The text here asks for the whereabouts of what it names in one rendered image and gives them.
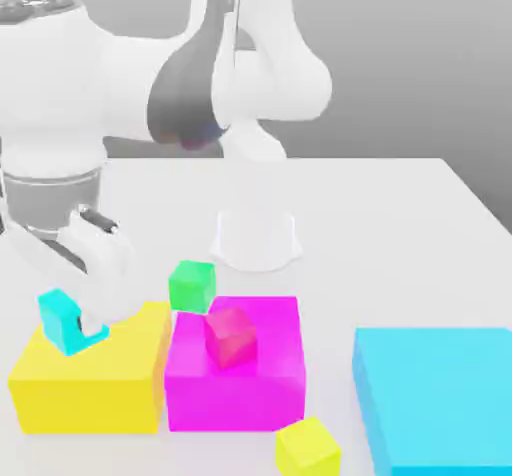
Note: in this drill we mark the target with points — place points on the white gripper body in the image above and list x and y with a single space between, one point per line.
106 284

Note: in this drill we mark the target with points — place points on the small red cube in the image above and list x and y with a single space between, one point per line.
232 338

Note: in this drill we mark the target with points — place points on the small cyan cube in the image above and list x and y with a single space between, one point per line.
60 324

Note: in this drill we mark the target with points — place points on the large yellow box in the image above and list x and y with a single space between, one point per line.
88 388

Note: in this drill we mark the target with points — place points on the large cyan box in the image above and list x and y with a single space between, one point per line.
440 400

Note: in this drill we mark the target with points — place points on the large magenta box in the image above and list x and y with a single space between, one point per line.
232 400

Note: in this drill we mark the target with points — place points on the small green cube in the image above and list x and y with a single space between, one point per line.
191 287

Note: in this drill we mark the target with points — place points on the small yellow cube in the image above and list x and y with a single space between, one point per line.
306 448

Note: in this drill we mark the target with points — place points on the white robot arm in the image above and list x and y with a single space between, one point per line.
72 84

